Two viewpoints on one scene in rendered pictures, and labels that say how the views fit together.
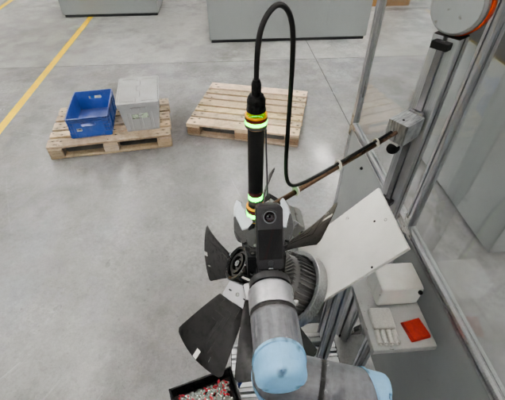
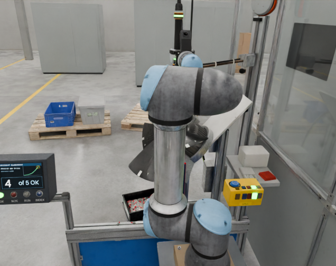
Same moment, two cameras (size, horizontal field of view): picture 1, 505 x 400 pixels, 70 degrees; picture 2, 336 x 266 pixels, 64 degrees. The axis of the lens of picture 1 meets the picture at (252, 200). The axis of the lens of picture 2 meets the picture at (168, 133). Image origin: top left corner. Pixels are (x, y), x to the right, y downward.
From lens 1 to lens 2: 0.86 m
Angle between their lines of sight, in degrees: 19
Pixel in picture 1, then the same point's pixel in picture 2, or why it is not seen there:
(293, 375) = (197, 59)
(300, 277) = (198, 130)
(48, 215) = not seen: hidden behind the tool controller
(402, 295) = (257, 159)
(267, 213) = (185, 31)
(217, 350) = (152, 168)
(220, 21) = (142, 74)
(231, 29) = not seen: hidden behind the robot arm
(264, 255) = (184, 48)
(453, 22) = (261, 9)
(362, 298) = (235, 165)
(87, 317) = (50, 221)
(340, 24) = not seen: hidden behind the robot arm
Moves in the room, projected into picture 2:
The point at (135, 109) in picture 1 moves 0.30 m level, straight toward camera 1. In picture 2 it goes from (90, 109) to (92, 116)
